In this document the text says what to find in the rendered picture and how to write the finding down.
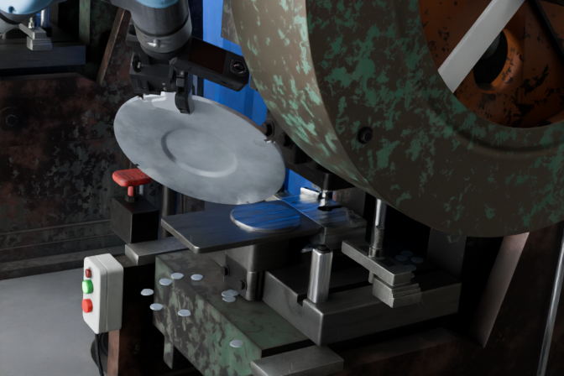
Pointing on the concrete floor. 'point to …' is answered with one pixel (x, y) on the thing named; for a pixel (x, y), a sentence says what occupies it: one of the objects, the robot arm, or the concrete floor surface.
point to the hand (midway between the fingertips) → (192, 106)
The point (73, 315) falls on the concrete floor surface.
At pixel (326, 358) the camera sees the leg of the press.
